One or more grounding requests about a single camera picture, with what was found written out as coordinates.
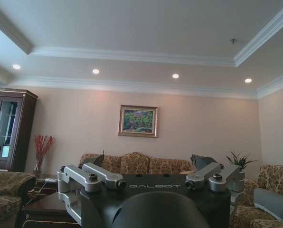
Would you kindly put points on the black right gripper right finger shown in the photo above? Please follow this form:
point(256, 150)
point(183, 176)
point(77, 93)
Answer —
point(217, 174)

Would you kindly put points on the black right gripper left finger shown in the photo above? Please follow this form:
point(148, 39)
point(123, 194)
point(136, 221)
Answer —
point(72, 177)

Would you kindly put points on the green potted plant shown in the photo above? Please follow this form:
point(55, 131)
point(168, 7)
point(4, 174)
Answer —
point(240, 160)

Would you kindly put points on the red branches in glass vase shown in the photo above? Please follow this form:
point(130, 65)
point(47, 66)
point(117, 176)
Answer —
point(42, 152)

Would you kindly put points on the dark wood side table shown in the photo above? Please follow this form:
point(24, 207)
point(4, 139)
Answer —
point(44, 204)

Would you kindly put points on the floral patterned armchair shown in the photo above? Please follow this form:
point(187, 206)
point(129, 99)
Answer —
point(262, 197)
point(3, 197)

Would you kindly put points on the grey cushion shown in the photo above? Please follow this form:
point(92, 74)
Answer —
point(272, 203)

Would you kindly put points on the floral patterned long sofa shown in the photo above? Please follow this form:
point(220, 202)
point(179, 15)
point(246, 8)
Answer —
point(146, 164)

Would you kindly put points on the dark wood glass cabinet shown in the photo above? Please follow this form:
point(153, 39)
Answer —
point(7, 129)

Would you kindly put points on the gold framed landscape painting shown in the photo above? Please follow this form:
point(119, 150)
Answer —
point(138, 121)

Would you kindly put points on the recessed ceiling spotlight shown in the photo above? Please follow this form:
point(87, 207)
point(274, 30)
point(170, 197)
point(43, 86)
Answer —
point(248, 80)
point(175, 76)
point(16, 66)
point(96, 71)

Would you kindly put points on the small ceiling hook fitting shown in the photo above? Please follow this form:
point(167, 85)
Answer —
point(233, 41)

